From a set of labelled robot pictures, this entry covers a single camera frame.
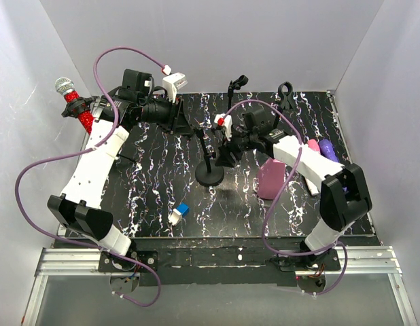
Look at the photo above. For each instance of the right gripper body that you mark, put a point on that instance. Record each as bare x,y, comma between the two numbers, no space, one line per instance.
238,142

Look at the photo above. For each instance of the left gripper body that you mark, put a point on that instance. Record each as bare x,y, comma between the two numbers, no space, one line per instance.
174,108

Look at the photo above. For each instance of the purple mic round-base stand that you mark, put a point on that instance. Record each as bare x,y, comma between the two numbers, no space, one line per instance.
207,174

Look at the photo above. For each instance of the black tripod mic stand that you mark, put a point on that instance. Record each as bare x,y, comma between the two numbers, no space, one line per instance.
234,85

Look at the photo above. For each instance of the black round-base mic stand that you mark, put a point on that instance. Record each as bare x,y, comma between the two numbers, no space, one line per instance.
286,95

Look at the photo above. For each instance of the pink microphone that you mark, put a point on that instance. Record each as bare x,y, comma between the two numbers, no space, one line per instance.
313,145

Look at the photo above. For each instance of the white microphone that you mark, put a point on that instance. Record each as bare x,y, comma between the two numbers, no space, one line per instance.
312,187

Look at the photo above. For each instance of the purple microphone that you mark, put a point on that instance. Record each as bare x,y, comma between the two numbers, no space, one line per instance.
327,150

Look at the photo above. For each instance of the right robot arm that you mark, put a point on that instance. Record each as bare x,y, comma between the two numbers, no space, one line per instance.
343,190

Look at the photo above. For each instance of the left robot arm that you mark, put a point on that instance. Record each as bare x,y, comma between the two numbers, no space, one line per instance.
78,207

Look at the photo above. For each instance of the red glitter microphone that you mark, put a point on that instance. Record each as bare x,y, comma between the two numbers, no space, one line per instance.
77,107

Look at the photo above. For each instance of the pink wedge-shaped case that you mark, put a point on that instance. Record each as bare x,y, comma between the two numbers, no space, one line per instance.
271,177

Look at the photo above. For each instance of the blue and white block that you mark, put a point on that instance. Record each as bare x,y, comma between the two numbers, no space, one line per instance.
178,213

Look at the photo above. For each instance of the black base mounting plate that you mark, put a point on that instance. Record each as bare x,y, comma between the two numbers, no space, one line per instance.
211,261

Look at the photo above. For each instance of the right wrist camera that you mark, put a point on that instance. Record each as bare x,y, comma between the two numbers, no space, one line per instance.
224,123

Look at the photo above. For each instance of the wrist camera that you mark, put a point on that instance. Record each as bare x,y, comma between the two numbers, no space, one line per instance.
224,123
172,82

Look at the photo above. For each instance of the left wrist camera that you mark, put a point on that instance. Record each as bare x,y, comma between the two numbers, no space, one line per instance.
172,82

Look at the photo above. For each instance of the aluminium frame rail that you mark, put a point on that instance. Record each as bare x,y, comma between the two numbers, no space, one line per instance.
154,175

